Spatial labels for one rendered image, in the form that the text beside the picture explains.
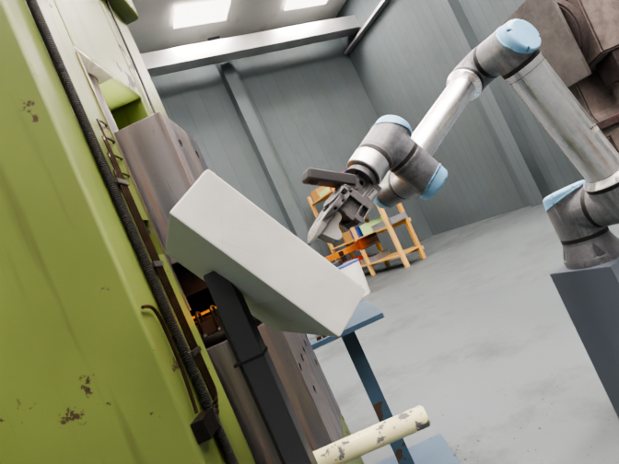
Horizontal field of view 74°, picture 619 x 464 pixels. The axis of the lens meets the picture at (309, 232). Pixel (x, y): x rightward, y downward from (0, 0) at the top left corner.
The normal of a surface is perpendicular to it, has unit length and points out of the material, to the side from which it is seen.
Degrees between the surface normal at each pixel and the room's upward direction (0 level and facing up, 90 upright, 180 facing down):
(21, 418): 90
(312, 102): 90
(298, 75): 90
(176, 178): 90
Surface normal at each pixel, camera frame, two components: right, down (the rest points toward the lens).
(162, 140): -0.04, -0.02
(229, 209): 0.34, -0.19
